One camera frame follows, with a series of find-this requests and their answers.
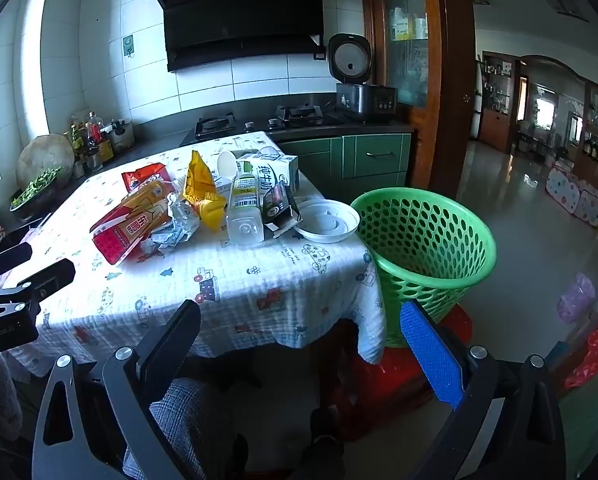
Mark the white plastic spoon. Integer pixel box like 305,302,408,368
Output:
217,151,239,192

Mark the wooden display cabinet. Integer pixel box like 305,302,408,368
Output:
479,50,530,153

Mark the green plastic basket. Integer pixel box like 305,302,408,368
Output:
350,187,498,348

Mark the black range hood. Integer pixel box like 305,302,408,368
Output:
150,0,341,73

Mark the printed white tablecloth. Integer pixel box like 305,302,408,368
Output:
1,131,387,377

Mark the green kitchen cabinet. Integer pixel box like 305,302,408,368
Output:
269,132,412,201

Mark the cluster of condiment bottles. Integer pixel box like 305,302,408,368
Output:
69,111,136,171

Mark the black gas stove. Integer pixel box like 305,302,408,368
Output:
194,104,345,141

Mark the polka dot play tent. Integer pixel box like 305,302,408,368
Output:
545,162,598,228

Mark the yellow snack packet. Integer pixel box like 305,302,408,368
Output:
181,151,227,232

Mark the clear plastic bottle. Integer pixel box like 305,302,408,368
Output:
226,172,266,247

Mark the pink plastic bag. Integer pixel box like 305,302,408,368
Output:
556,272,596,325

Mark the red plastic stool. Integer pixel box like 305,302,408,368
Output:
329,305,475,441

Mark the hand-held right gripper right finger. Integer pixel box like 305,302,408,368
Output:
399,300,566,480

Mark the red paper food bag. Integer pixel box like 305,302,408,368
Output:
90,181,180,266

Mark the bowl of green vegetables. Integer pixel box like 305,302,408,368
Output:
10,167,64,221

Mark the black rice cooker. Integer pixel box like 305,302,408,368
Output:
327,33,398,123

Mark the small black carton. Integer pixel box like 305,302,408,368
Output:
260,181,302,239

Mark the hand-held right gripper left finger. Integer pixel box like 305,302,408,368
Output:
31,299,202,480

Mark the white plastic bowl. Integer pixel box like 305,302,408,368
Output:
293,199,361,244

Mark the wooden glass door cabinet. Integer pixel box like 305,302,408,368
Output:
359,0,475,201

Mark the round wooden cutting board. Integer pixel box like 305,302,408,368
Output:
16,134,76,191

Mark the white milk carton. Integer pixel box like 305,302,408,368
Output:
236,152,300,206

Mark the person's checked trouser leg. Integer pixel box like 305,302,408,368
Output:
123,377,242,480

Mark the person's black shoe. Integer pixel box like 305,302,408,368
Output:
296,406,351,480

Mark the ceiling air vent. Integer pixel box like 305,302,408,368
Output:
538,0,591,23

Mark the red snack packet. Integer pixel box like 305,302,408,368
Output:
121,162,172,193

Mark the green side cabinet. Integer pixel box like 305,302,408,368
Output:
559,375,598,480

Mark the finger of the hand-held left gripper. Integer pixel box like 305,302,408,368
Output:
0,242,33,283
4,259,76,307

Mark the crumpled silver foil wrapper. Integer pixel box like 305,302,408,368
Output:
139,195,202,256

